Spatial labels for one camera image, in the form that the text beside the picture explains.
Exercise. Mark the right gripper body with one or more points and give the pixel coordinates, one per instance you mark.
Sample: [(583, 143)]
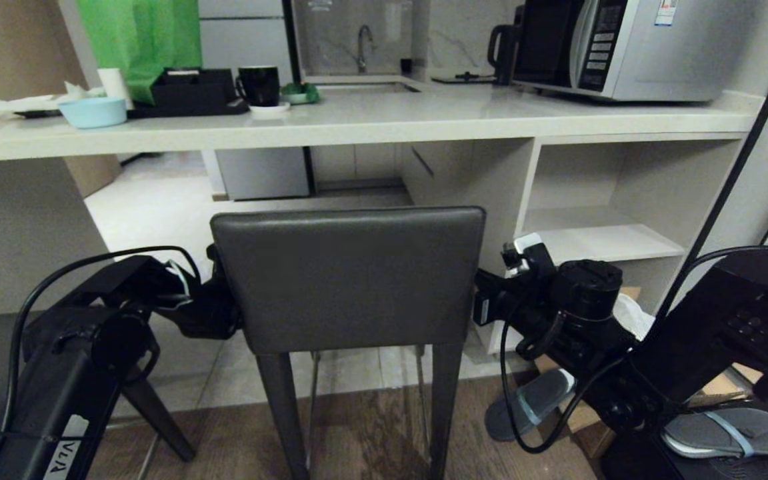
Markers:
[(500, 300)]

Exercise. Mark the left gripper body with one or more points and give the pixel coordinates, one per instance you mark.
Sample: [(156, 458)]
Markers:
[(214, 313)]

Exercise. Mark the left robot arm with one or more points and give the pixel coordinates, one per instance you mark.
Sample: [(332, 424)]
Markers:
[(70, 373)]

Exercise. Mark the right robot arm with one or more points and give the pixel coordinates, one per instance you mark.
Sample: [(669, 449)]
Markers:
[(710, 333)]

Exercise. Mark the kitchen sink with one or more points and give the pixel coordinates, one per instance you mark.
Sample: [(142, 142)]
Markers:
[(367, 87)]

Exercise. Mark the grey slipper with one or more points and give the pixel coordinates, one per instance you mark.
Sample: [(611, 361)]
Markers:
[(730, 433), (534, 403)]

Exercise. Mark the white open shelf cabinet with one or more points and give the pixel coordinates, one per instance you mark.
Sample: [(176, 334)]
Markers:
[(597, 220)]

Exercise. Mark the white plastic bag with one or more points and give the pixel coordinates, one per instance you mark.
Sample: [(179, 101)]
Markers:
[(634, 316)]

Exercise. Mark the white base cabinet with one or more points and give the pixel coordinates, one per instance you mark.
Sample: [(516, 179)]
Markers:
[(264, 173)]

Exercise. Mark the black tray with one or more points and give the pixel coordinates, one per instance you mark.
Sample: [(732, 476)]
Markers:
[(184, 110)]

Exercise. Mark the white saucer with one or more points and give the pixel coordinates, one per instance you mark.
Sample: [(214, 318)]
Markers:
[(269, 110)]

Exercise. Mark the black flat kettle base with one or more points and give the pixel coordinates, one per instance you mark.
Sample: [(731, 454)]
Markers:
[(464, 78)]

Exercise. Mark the black organizer box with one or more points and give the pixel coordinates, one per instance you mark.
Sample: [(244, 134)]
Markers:
[(190, 90)]

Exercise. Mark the black mug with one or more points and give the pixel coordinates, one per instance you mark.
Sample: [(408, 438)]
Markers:
[(260, 85)]

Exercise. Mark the light blue bowl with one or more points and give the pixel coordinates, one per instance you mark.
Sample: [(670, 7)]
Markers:
[(94, 112)]

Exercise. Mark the white paper roll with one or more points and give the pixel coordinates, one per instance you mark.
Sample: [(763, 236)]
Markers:
[(114, 83)]

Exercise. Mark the black electric kettle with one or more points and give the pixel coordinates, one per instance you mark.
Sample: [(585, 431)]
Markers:
[(505, 46)]

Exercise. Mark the green plastic bag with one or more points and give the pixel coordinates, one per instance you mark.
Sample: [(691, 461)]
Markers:
[(140, 40)]

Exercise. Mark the white crumpled tissue paper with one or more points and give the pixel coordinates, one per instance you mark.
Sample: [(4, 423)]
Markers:
[(24, 103)]

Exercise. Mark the silver microwave oven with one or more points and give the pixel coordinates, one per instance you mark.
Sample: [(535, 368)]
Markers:
[(637, 46)]

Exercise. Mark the chrome faucet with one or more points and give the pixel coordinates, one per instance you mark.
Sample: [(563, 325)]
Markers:
[(362, 46)]

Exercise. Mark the brown wooden door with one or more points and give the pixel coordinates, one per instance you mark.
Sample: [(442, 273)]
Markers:
[(17, 46)]

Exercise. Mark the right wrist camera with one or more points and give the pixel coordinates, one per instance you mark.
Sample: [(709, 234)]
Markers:
[(527, 256)]

